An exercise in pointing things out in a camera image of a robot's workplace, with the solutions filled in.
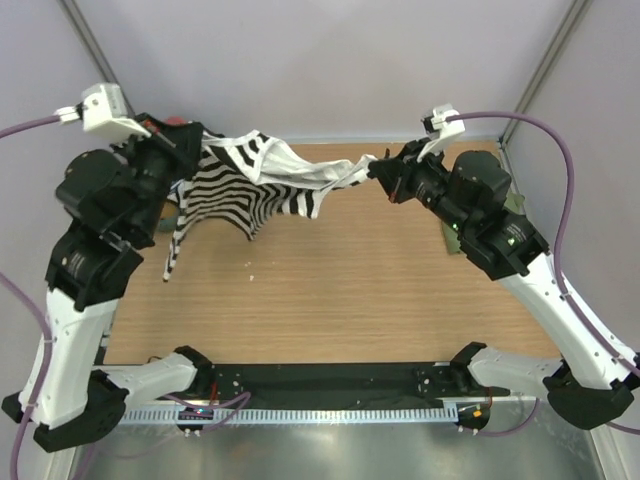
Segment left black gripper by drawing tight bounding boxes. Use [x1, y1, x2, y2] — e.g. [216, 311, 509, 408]
[117, 112, 209, 239]

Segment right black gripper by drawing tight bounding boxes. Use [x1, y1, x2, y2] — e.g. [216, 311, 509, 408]
[371, 137, 473, 236]

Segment black white striped top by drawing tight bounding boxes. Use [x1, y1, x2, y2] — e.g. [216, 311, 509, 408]
[163, 130, 376, 282]

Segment green motorcycle tank top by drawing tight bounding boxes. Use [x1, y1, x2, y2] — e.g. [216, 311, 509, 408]
[441, 192, 525, 255]

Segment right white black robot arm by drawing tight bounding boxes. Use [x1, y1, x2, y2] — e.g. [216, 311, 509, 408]
[369, 141, 639, 430]

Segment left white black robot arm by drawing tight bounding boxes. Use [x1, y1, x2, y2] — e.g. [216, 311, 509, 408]
[2, 114, 213, 453]

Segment red garment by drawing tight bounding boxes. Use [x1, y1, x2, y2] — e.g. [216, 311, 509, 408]
[165, 116, 187, 125]

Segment teal laundry basket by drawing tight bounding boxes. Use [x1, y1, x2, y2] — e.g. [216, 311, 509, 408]
[156, 203, 179, 233]

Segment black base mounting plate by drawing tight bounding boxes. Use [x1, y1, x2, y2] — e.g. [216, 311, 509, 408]
[153, 361, 512, 412]

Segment left aluminium corner post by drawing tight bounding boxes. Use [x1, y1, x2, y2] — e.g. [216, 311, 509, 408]
[56, 0, 119, 84]

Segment aluminium corner post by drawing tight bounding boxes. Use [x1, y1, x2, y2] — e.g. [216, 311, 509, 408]
[56, 0, 119, 84]
[497, 0, 594, 151]

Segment right aluminium corner post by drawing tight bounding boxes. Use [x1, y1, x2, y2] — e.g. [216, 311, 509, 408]
[497, 0, 594, 151]

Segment aluminium front rail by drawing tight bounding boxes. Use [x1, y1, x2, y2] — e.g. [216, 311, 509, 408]
[60, 359, 609, 404]

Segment perforated white cable duct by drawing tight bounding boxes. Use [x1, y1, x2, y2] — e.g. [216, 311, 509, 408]
[120, 404, 458, 426]

